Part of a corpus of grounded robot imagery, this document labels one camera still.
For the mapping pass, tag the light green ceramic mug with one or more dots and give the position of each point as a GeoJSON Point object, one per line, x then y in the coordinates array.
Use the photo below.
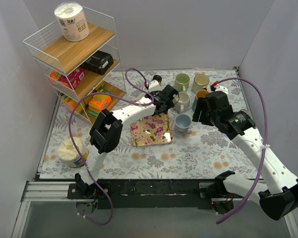
{"type": "Point", "coordinates": [181, 82]}

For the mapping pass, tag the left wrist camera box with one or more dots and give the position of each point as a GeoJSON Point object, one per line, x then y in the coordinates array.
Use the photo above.
{"type": "Point", "coordinates": [152, 85]}

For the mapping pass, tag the orange snack bag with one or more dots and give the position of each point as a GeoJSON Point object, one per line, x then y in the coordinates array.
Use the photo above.
{"type": "Point", "coordinates": [56, 78]}

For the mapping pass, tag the colourful sponge stack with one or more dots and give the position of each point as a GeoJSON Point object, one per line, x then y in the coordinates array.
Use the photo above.
{"type": "Point", "coordinates": [72, 103]}

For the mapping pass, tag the orange yellow sponge pack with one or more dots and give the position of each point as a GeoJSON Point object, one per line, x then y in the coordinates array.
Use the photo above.
{"type": "Point", "coordinates": [98, 103]}

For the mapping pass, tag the blue glazed mug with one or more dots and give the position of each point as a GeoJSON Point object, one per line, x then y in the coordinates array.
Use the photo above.
{"type": "Point", "coordinates": [199, 94]}

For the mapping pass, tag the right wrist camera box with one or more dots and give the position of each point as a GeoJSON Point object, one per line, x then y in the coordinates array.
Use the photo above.
{"type": "Point", "coordinates": [216, 87]}

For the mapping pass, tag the pink snack box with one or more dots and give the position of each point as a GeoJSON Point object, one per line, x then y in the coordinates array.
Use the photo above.
{"type": "Point", "coordinates": [73, 79]}

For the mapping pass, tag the black box on shelf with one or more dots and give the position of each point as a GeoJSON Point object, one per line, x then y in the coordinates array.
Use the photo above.
{"type": "Point", "coordinates": [98, 63]}

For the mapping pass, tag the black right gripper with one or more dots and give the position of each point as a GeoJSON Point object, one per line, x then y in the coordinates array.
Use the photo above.
{"type": "Point", "coordinates": [204, 115]}

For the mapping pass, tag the wrapped toilet paper roll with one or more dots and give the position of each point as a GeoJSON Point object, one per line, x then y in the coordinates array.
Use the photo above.
{"type": "Point", "coordinates": [72, 21]}

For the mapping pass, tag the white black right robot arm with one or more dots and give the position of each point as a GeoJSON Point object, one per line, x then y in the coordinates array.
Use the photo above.
{"type": "Point", "coordinates": [278, 195]}

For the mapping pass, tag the white grey mug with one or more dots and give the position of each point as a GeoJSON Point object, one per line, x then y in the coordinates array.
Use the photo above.
{"type": "Point", "coordinates": [182, 102]}

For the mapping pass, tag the white wire shelf rack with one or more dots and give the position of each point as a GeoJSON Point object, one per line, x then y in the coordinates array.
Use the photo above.
{"type": "Point", "coordinates": [52, 51]}

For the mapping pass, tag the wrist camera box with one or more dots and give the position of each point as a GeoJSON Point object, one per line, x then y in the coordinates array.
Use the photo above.
{"type": "Point", "coordinates": [216, 87]}
{"type": "Point", "coordinates": [152, 85]}

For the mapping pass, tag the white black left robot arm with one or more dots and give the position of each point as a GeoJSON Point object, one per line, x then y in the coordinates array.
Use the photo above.
{"type": "Point", "coordinates": [106, 132]}

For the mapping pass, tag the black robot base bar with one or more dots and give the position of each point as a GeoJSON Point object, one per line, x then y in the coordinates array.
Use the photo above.
{"type": "Point", "coordinates": [151, 193]}

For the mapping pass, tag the cream mug with black handle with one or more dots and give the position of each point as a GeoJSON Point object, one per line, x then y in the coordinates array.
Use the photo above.
{"type": "Point", "coordinates": [200, 82]}

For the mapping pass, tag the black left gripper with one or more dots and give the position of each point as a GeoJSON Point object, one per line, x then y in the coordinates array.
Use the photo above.
{"type": "Point", "coordinates": [161, 103]}

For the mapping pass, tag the black cylindrical bottle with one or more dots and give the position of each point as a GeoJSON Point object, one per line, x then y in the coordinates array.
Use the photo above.
{"type": "Point", "coordinates": [157, 78]}

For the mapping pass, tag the floral serving tray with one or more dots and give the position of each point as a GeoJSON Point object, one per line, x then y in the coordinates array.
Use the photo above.
{"type": "Point", "coordinates": [152, 130]}

